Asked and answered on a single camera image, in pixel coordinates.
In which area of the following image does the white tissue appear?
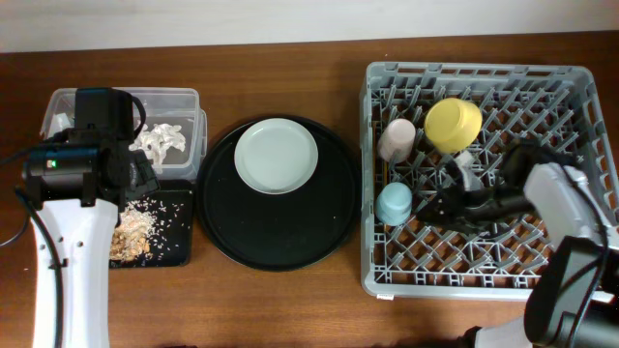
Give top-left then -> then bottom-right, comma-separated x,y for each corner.
129,124 -> 186,166

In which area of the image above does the food scraps and rice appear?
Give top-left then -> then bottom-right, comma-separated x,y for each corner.
109,196 -> 188,264

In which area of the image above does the blue plastic cup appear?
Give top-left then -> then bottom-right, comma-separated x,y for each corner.
374,183 -> 412,226

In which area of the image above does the yellow bowl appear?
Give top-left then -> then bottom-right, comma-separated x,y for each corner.
424,98 -> 483,154

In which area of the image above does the pink plastic cup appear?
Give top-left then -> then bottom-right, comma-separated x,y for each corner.
377,118 -> 416,163

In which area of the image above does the grey round plate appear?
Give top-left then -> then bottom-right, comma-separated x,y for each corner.
234,118 -> 319,195

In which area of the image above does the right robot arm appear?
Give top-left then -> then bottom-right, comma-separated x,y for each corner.
417,140 -> 618,347

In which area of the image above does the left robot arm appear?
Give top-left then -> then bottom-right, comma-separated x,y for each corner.
15,88 -> 160,347

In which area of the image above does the grey dishwasher rack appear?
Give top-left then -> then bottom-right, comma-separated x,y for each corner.
360,62 -> 618,301

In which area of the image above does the black rectangular tray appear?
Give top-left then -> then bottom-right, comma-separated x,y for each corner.
108,179 -> 195,269

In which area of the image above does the clear plastic storage bin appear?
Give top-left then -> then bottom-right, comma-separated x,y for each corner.
40,87 -> 207,181

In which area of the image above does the round black serving tray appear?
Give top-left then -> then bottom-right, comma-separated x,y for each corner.
194,117 -> 361,272

